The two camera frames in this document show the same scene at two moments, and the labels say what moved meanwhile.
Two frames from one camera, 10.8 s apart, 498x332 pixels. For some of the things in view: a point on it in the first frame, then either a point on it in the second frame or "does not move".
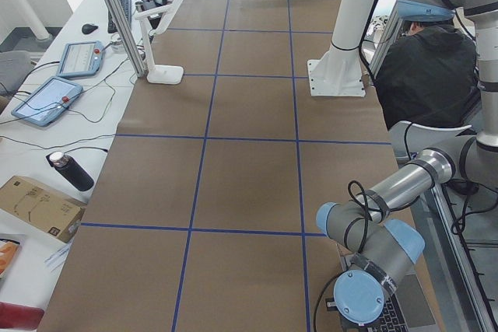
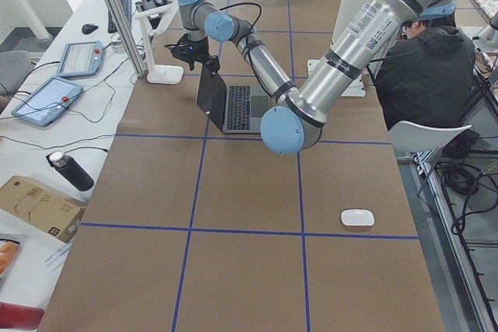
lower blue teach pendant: (48, 102) does not move
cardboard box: (41, 206) does not move
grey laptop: (406, 310) → (233, 108)
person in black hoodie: (429, 76) does not move
